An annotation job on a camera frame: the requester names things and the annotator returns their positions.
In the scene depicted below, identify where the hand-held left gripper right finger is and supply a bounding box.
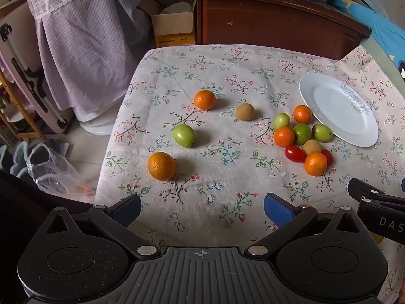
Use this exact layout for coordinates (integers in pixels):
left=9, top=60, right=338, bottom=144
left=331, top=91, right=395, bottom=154
left=244, top=193, right=372, bottom=258

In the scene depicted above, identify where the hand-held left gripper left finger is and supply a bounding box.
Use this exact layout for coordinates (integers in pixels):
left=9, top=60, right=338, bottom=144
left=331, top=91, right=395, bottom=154
left=38, top=193, right=162, bottom=258

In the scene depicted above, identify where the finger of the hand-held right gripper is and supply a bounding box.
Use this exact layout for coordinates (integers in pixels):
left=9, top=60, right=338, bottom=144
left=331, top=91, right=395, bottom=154
left=347, top=178, right=405, bottom=204

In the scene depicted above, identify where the small orange mandarin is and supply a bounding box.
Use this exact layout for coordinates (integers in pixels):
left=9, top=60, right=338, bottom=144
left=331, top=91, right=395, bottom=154
left=293, top=105, right=313, bottom=124
left=304, top=151, right=328, bottom=177
left=274, top=127, right=295, bottom=148
left=194, top=90, right=217, bottom=111

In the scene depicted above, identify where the large orange mandarin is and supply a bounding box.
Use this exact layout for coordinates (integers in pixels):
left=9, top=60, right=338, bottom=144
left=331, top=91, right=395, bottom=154
left=147, top=151, right=177, bottom=182

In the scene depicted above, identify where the white plate with rose print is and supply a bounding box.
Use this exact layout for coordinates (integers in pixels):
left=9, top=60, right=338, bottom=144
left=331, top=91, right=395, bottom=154
left=299, top=73, right=379, bottom=148

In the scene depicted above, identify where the green jujube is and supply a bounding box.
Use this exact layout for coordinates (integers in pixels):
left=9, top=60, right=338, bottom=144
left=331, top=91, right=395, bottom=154
left=172, top=124, right=197, bottom=148
left=274, top=113, right=291, bottom=130
left=312, top=124, right=333, bottom=142
left=293, top=123, right=312, bottom=145

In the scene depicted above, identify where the floral tablecloth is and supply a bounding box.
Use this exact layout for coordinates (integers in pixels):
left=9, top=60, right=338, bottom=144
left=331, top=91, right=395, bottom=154
left=93, top=44, right=405, bottom=304

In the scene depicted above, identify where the brown longan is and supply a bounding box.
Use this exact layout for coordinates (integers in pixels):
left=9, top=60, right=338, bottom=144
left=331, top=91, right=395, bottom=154
left=303, top=139, right=323, bottom=156
left=235, top=103, right=255, bottom=121

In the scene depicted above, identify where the clear plastic bag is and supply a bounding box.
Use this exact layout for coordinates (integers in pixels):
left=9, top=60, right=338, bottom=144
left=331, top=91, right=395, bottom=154
left=27, top=142, right=96, bottom=204

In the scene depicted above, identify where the white round fan base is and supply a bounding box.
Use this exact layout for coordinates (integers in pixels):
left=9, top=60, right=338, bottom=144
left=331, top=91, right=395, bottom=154
left=78, top=113, right=118, bottom=137

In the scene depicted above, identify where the grey blue cloth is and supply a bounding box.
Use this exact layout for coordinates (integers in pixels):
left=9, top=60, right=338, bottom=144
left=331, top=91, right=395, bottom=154
left=0, top=141, right=34, bottom=178

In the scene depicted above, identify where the grey green mattress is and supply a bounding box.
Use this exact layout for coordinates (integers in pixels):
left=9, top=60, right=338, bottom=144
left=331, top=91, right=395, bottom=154
left=361, top=35, right=405, bottom=81

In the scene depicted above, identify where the wooden rack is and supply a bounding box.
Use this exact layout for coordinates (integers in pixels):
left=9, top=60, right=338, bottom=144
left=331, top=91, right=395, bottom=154
left=0, top=70, right=48, bottom=140

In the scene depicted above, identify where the white folded board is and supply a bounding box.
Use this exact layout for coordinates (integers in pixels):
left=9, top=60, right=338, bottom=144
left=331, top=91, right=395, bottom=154
left=0, top=22, right=69, bottom=134

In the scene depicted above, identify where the lilac checked cloth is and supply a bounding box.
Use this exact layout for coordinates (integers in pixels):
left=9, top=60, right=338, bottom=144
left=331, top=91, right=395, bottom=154
left=22, top=0, right=151, bottom=119

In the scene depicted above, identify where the open cardboard box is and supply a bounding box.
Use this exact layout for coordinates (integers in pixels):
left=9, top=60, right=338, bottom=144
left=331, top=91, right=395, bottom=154
left=139, top=0, right=198, bottom=48

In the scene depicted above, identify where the dark wooden cabinet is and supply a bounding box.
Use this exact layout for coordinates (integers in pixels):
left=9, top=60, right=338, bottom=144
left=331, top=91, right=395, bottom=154
left=187, top=0, right=372, bottom=61

